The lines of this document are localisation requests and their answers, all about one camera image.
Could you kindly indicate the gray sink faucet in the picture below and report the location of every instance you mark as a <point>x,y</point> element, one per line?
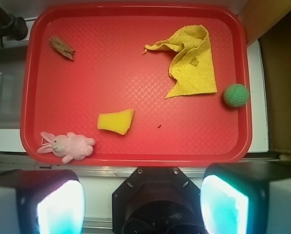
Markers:
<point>12,26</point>

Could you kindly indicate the brown cardboard panel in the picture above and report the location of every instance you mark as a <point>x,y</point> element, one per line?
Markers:
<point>267,25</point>

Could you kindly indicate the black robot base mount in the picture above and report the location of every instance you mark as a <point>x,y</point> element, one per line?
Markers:
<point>157,200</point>

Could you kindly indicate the yellow sponge piece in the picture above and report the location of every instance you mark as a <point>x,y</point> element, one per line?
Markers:
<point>118,122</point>

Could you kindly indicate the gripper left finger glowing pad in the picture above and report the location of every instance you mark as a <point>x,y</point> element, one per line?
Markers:
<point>41,202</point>

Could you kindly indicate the pink plush bunny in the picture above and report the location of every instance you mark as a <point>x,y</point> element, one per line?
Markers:
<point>68,147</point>

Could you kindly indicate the gray sink basin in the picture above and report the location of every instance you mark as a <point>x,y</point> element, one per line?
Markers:
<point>12,67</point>

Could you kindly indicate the green foam ball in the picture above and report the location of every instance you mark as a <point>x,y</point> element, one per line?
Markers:
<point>236,95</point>

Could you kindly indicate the red plastic tray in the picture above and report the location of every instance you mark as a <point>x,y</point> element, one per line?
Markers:
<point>111,73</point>

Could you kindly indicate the brown wood chip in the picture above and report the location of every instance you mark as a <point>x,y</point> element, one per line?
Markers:
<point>61,47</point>

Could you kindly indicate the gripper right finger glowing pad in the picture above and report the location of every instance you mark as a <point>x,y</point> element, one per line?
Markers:
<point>247,198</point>

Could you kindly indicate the yellow woven cloth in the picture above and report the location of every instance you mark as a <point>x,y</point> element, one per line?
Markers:
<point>192,67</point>

